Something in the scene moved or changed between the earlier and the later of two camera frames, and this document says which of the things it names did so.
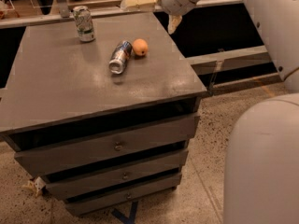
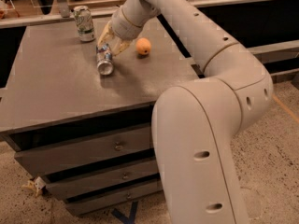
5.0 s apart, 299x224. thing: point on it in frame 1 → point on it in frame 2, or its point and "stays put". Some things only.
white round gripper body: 170,0 → 121,26
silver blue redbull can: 119,56 → 105,59
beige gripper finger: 173,22 → 119,46
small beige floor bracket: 36,184 stays put
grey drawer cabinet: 105,122 stays put
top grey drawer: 108,145 stays put
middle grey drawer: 93,180 stays put
